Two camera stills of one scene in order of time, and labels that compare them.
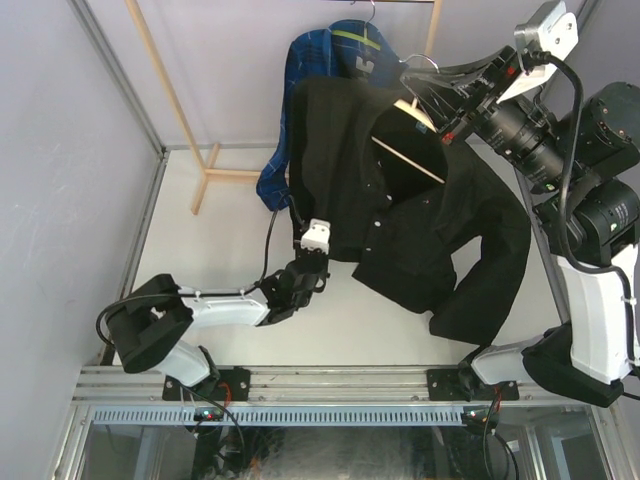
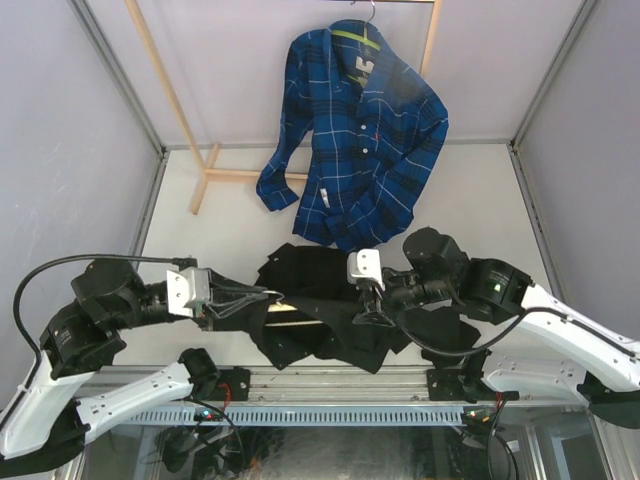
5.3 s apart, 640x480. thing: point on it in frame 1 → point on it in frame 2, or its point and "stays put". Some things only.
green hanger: [363, 39] stays put
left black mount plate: [233, 385] stays put
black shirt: [398, 200] → [307, 308]
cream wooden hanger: [412, 109] → [283, 307]
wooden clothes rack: [209, 171] stays put
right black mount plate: [444, 385] stays put
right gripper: [446, 102] → [371, 298]
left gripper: [324, 257] → [219, 290]
